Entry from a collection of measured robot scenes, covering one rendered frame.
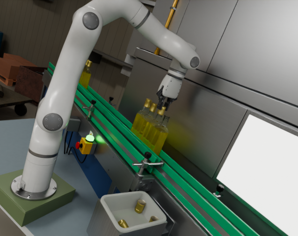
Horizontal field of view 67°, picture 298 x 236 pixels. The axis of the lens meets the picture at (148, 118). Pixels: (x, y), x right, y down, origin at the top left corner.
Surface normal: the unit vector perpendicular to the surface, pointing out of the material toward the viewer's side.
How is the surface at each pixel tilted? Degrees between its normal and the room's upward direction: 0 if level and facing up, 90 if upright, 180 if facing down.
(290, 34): 90
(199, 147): 90
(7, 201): 90
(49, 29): 90
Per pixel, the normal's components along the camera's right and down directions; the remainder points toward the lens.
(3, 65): -0.47, 0.06
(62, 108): 0.65, -0.04
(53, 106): 0.41, -0.11
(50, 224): 0.36, -0.90
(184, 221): -0.75, -0.12
